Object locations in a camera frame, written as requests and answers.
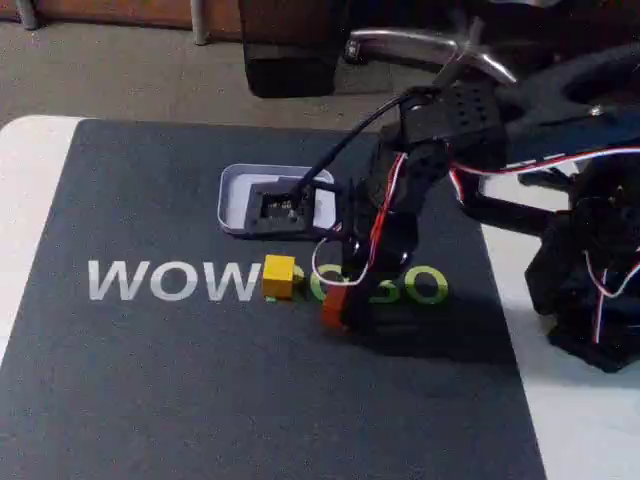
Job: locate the dark brown furniture block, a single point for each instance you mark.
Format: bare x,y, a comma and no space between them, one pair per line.
290,50

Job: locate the dark WOWROBO desk mat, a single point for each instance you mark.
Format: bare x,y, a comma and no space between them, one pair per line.
200,380

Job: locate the white rounded metal tray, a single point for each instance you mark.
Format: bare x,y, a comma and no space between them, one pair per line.
235,200

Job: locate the orange wooden cube block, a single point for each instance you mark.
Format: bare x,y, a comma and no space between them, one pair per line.
332,310

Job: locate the grey metal furniture leg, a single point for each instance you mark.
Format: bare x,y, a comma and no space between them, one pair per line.
29,12
200,20

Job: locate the yellow wooden cube block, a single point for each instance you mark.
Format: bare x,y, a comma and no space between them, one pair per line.
278,276

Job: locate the black square camera box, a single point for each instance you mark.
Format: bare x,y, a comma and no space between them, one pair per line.
280,207

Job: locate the chrome office chair base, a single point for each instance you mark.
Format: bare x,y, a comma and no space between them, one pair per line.
400,42

